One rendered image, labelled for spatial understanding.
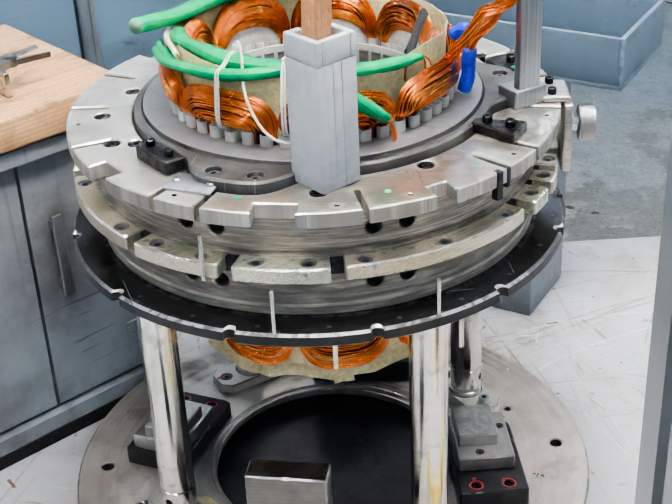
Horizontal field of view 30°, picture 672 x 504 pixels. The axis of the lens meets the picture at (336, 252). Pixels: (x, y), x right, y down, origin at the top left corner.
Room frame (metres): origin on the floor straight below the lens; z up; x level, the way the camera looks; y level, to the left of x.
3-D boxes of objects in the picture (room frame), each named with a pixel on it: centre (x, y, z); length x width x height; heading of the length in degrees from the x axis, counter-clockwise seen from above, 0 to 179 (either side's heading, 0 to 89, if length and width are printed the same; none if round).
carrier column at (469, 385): (0.83, -0.10, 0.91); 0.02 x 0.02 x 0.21
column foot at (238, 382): (0.87, 0.08, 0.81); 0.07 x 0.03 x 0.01; 121
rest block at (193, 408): (0.78, 0.13, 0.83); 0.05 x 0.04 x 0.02; 157
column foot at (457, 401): (0.83, -0.10, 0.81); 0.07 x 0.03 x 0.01; 31
